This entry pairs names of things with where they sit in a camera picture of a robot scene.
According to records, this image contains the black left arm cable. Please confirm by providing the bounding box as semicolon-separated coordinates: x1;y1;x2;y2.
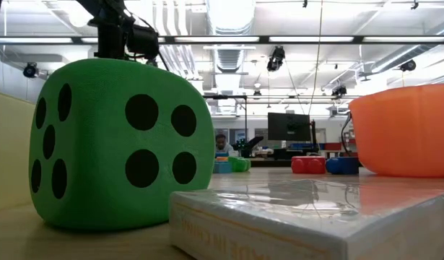
133;14;170;72

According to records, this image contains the orange pumpkin bucket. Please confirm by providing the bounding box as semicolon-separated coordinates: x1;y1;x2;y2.
340;83;444;178

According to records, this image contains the black bar with light strips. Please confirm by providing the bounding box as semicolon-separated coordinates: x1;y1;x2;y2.
0;35;444;46

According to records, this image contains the thin hanging cable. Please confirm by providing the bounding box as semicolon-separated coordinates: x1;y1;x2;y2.
308;0;323;116

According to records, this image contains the red big building block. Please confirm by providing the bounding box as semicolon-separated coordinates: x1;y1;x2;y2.
290;155;327;175

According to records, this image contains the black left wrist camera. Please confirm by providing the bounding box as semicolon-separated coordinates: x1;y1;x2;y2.
126;24;160;61

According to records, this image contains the black computer monitor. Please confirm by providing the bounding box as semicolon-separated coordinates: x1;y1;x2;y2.
267;112;312;142

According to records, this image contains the green big building block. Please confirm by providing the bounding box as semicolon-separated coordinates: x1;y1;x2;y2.
227;155;252;173

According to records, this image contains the blue small studded brick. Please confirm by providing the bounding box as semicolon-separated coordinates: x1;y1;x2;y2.
212;160;233;174

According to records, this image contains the orange playing card deck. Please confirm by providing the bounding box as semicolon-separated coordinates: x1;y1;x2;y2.
168;178;444;260

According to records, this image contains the silver air duct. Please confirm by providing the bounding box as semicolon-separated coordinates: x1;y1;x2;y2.
206;0;257;73

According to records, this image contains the black gantry frame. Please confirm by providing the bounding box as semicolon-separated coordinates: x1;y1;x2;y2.
203;94;360;160

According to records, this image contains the blue big building block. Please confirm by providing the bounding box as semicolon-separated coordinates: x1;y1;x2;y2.
325;156;360;176

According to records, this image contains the person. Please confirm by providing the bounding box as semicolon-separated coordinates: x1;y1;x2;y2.
214;133;234;155

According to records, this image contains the green foam die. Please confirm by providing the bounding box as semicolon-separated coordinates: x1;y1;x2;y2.
28;58;216;232

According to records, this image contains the yellow translucent tray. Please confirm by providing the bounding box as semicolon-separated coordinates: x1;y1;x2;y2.
0;90;38;212

